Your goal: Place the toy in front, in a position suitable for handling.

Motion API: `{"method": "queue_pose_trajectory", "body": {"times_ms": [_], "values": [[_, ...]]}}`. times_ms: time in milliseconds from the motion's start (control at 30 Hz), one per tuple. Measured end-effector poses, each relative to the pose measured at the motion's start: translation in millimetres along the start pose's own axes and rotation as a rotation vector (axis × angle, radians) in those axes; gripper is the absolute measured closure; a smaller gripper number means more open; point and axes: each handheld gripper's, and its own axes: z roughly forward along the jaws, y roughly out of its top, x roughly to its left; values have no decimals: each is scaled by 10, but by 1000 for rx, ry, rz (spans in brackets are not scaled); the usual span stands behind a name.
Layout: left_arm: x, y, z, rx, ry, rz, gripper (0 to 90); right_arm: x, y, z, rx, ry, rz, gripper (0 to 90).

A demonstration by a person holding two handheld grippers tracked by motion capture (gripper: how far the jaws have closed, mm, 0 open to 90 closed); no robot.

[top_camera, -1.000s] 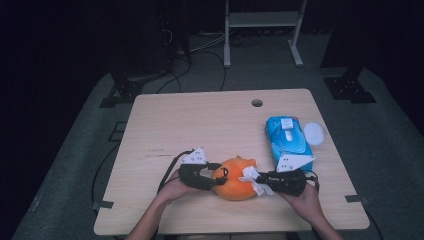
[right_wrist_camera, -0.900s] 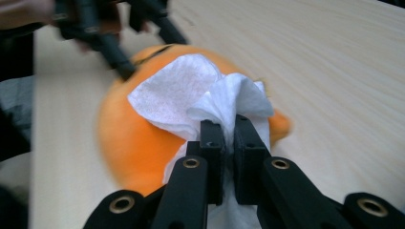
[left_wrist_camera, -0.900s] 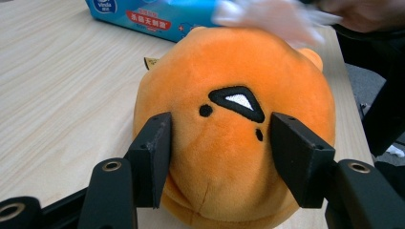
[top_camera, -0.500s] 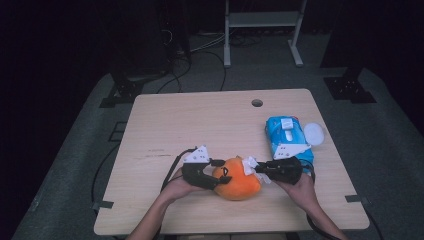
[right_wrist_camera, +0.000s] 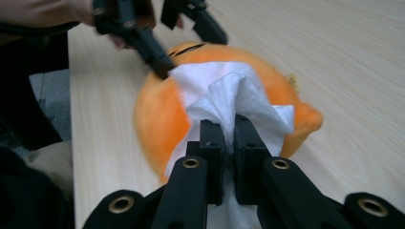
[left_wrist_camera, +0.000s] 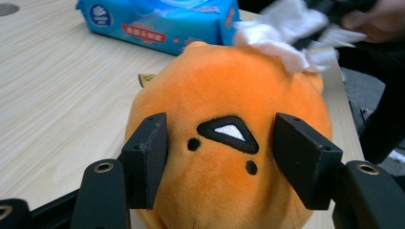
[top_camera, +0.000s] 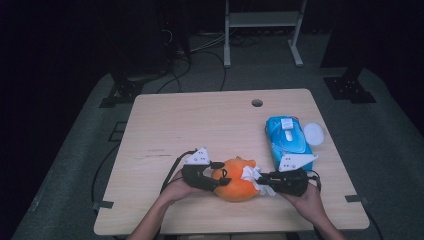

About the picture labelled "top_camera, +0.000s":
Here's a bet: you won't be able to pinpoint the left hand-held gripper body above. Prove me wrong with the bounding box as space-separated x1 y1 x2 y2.
181 146 222 192

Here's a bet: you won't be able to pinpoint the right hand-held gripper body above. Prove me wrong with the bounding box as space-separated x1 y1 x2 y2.
266 152 319 197

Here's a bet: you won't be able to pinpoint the orange plush toy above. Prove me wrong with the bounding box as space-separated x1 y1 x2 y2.
210 156 263 203

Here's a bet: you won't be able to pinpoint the blue wet wipe pack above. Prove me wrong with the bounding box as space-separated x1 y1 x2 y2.
264 115 315 172

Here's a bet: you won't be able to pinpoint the person's left hand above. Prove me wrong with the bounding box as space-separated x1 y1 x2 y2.
159 169 202 205

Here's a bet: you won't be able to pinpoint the person's right hand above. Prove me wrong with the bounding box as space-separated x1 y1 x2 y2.
280 181 327 225

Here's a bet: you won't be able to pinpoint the white round lid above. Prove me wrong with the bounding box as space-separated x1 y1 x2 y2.
303 122 326 147

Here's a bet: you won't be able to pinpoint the black tape piece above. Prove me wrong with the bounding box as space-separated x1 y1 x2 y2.
91 199 115 211
344 194 370 205

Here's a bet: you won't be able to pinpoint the black stand base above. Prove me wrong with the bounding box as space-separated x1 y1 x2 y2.
98 70 168 109
322 65 378 105

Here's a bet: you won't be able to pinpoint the white metal stand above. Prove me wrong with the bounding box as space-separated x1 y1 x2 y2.
223 0 308 69

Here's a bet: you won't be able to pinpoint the left hand-held gripper cable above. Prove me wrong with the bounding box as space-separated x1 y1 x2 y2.
159 148 198 195

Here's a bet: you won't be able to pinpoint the hand-held gripper cable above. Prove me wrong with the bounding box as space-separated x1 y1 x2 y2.
305 169 323 193
159 148 198 195

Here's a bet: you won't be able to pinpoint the right hand-held gripper cable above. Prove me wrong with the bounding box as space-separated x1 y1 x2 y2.
305 169 323 193

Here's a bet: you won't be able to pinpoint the thin black cable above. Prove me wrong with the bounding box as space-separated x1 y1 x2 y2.
90 143 122 205

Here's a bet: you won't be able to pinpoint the black floor cable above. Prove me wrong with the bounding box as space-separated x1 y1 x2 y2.
155 49 228 95

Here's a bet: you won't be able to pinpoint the white floor cables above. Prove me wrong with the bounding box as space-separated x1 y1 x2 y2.
190 32 228 54

